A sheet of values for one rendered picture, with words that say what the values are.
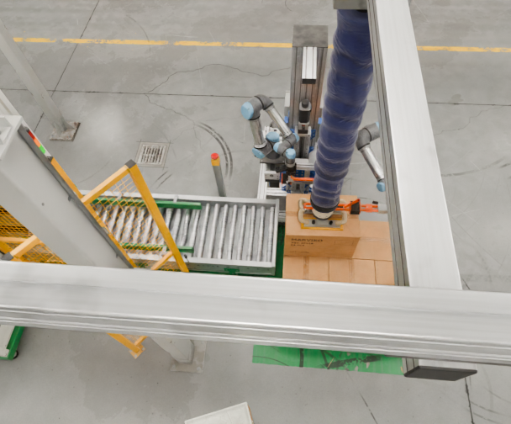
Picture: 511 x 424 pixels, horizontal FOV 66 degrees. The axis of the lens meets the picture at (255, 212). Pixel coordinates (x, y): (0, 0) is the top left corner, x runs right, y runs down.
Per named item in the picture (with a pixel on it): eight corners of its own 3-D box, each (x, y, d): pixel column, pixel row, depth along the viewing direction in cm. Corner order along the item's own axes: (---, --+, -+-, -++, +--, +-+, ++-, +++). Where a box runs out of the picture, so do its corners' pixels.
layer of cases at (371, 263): (279, 333, 358) (280, 320, 324) (284, 235, 409) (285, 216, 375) (414, 343, 349) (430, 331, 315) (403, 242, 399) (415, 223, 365)
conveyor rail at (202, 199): (53, 202, 411) (44, 192, 394) (55, 198, 413) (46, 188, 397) (276, 214, 392) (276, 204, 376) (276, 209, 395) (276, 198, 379)
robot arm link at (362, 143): (352, 131, 287) (385, 191, 282) (364, 125, 289) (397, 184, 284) (346, 137, 298) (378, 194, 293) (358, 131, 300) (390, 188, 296)
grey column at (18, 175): (170, 370, 360) (-95, 177, 102) (176, 336, 375) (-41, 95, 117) (202, 373, 357) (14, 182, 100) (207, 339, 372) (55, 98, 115)
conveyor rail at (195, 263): (30, 260, 378) (18, 251, 361) (32, 255, 380) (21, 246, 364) (271, 275, 359) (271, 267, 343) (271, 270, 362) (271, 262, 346)
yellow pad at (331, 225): (300, 229, 322) (301, 225, 317) (300, 218, 327) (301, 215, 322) (343, 230, 319) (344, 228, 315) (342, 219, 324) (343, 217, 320)
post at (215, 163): (223, 216, 440) (210, 161, 354) (223, 211, 444) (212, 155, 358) (229, 217, 440) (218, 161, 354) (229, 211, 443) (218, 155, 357)
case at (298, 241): (284, 255, 354) (285, 235, 320) (285, 216, 374) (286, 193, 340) (352, 257, 350) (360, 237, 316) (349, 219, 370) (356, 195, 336)
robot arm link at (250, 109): (274, 152, 336) (262, 98, 296) (262, 162, 331) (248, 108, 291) (264, 147, 343) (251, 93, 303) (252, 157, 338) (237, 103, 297)
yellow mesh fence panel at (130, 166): (135, 358, 366) (0, 272, 186) (129, 351, 370) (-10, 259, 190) (203, 291, 397) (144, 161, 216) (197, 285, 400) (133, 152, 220)
